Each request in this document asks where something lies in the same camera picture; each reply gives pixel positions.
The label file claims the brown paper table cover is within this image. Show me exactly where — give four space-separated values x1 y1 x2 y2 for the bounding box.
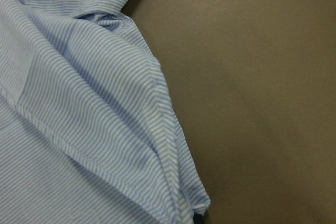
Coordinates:
123 0 335 223

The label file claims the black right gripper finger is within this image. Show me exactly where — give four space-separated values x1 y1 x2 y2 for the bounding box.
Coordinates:
193 215 204 224

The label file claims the light blue striped shirt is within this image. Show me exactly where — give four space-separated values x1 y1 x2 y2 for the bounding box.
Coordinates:
1 0 211 223

